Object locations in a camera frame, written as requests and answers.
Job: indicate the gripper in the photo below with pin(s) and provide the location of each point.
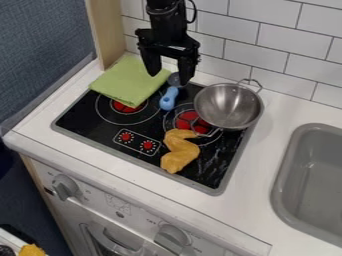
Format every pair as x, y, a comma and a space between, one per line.
167, 45

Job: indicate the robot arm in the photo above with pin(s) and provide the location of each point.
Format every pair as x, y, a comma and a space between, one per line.
165, 15

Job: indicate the green cloth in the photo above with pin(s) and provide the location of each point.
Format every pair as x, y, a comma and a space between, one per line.
127, 81

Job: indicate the blue toy spoon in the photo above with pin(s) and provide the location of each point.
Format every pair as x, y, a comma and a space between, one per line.
170, 94

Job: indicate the toy stove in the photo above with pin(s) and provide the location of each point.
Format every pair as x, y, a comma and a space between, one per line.
151, 133

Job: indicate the silver pot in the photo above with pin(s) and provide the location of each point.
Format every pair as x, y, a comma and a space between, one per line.
227, 105

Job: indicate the beige toy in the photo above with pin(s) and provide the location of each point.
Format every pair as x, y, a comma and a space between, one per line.
180, 150

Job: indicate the toy sink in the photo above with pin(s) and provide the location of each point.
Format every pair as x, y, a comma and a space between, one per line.
308, 184

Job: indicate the yellow toy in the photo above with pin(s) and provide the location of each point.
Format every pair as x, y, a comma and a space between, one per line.
30, 250

